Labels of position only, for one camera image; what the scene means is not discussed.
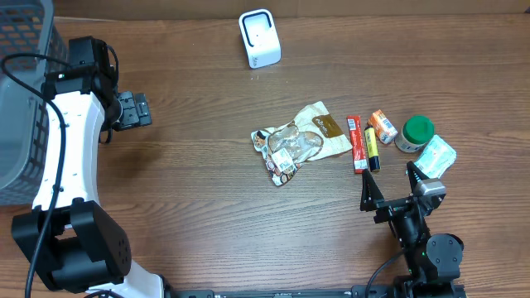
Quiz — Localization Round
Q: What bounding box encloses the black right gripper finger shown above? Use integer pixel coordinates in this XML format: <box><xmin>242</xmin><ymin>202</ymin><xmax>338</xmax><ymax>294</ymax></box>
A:
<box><xmin>407</xmin><ymin>161</ymin><xmax>429</xmax><ymax>194</ymax></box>
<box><xmin>359</xmin><ymin>170</ymin><xmax>384</xmax><ymax>212</ymax></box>

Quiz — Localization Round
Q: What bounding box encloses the teal tissue packet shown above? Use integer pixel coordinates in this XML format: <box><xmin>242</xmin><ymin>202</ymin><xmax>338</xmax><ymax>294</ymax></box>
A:
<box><xmin>414</xmin><ymin>135</ymin><xmax>457</xmax><ymax>179</ymax></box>

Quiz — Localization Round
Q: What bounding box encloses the yellow highlighter marker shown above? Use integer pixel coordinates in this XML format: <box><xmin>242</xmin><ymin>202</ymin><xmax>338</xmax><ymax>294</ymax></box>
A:
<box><xmin>364</xmin><ymin>126</ymin><xmax>381</xmax><ymax>172</ymax></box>

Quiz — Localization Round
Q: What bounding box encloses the red snack stick packet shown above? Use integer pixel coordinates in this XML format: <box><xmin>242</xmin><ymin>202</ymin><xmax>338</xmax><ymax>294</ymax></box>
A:
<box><xmin>347</xmin><ymin>115</ymin><xmax>369</xmax><ymax>174</ymax></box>

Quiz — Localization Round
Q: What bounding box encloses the green lid jar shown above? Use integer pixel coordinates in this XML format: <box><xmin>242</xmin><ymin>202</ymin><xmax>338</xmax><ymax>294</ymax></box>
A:
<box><xmin>394</xmin><ymin>115</ymin><xmax>436</xmax><ymax>153</ymax></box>

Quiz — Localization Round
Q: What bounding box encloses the orange juice carton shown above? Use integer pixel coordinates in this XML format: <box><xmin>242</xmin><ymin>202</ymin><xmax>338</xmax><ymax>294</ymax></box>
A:
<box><xmin>368</xmin><ymin>110</ymin><xmax>398</xmax><ymax>144</ymax></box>

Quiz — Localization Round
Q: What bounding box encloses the brown snack pouch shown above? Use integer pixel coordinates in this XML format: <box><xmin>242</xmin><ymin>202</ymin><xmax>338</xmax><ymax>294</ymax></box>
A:
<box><xmin>251</xmin><ymin>101</ymin><xmax>353</xmax><ymax>186</ymax></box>

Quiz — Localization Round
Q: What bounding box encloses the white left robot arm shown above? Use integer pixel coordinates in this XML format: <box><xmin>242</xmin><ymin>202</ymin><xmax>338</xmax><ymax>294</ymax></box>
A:
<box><xmin>12</xmin><ymin>36</ymin><xmax>171</xmax><ymax>297</ymax></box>

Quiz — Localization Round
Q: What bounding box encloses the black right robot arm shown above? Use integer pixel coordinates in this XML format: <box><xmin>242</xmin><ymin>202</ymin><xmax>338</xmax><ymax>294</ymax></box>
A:
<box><xmin>352</xmin><ymin>161</ymin><xmax>466</xmax><ymax>298</ymax></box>

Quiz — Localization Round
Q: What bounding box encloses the white barcode scanner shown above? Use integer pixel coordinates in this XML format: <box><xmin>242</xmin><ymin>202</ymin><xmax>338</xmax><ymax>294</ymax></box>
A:
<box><xmin>238</xmin><ymin>8</ymin><xmax>282</xmax><ymax>69</ymax></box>

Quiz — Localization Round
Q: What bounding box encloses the grey plastic mesh basket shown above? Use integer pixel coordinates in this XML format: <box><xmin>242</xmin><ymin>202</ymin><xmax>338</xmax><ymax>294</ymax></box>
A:
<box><xmin>1</xmin><ymin>0</ymin><xmax>68</xmax><ymax>206</ymax></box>

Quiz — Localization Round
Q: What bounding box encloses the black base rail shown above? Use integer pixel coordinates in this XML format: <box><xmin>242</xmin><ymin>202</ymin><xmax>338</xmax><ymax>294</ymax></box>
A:
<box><xmin>165</xmin><ymin>283</ymin><xmax>469</xmax><ymax>298</ymax></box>

